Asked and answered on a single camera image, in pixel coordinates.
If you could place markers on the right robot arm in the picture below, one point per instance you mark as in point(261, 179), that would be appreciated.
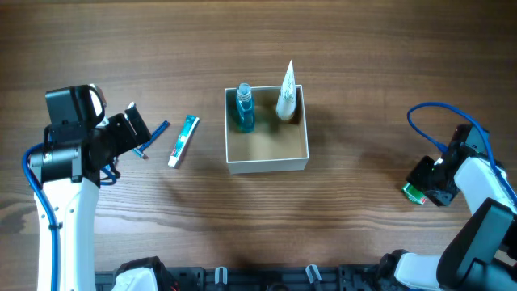
point(469, 261)

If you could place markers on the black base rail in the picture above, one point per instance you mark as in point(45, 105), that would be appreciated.
point(343, 277)

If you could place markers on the white lotion tube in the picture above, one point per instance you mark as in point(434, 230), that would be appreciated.
point(286, 104)

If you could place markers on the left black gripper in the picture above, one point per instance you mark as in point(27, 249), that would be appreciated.
point(130, 138)

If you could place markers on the white cardboard box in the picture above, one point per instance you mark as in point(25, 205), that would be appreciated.
point(274, 145)

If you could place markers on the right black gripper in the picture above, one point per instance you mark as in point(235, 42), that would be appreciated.
point(422, 183)

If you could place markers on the blue disposable razor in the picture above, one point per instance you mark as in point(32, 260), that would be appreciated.
point(140, 151)

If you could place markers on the green soap box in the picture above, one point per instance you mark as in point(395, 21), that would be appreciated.
point(413, 194)

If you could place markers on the teal toothpaste tube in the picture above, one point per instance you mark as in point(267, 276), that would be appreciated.
point(184, 137)

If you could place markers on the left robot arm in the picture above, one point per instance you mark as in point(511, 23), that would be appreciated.
point(80, 145)

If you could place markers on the blue mouthwash bottle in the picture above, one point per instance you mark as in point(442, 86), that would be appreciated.
point(244, 113)

